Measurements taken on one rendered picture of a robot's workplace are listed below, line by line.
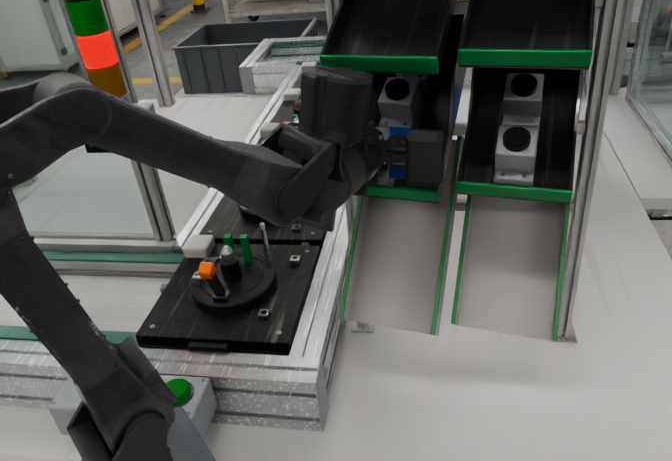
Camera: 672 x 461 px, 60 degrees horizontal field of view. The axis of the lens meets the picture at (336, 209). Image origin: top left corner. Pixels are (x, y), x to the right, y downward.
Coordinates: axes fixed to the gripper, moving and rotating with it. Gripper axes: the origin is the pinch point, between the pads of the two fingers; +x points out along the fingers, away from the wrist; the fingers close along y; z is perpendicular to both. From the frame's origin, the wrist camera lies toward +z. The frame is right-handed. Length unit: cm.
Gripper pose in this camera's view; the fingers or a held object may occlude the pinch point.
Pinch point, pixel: (373, 144)
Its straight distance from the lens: 70.3
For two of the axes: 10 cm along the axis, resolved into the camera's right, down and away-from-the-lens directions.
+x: 3.4, -3.1, 8.9
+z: -0.2, -9.5, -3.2
